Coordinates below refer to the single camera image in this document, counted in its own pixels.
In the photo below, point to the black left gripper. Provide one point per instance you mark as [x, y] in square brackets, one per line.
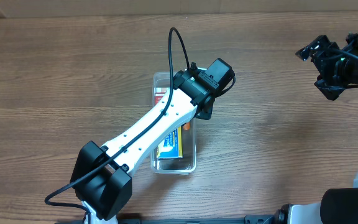
[206, 112]

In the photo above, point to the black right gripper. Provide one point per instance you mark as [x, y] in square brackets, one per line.
[322, 64]

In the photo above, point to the orange tube white cap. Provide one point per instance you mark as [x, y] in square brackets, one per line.
[187, 126]

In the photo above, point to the red orange lozenge box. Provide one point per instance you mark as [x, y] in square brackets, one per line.
[158, 97]

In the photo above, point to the blue yellow VapoDrops box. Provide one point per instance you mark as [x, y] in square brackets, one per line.
[171, 146]

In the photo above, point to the white blue Hansaplast box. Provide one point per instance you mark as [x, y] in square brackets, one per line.
[161, 90]

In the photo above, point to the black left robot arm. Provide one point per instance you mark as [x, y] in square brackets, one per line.
[102, 176]

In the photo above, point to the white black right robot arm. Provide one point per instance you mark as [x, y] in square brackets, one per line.
[338, 72]

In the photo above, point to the clear plastic container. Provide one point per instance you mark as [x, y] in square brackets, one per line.
[186, 164]

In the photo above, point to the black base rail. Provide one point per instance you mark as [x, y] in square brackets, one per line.
[248, 219]

